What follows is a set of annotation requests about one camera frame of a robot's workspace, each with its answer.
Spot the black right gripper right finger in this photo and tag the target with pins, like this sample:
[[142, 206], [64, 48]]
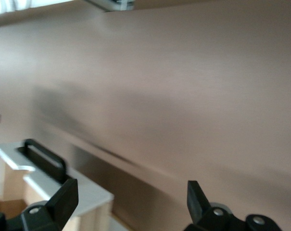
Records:
[[195, 204]]

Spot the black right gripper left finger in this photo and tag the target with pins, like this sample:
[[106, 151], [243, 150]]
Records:
[[63, 204]]

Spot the brown table cover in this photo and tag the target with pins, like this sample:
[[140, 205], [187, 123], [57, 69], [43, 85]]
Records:
[[171, 84]]

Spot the grey metal bracket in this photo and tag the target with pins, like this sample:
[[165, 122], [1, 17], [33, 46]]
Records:
[[111, 4]]

